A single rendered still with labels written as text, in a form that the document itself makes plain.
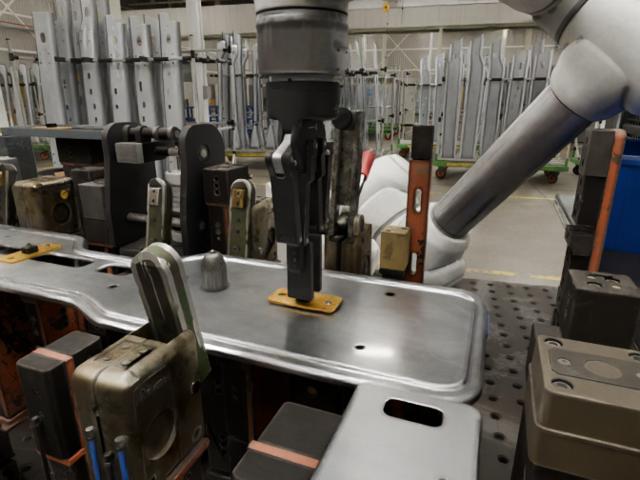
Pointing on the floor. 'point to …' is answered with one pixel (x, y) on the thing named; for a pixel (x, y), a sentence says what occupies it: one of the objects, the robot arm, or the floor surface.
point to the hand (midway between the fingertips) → (304, 266)
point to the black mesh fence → (630, 125)
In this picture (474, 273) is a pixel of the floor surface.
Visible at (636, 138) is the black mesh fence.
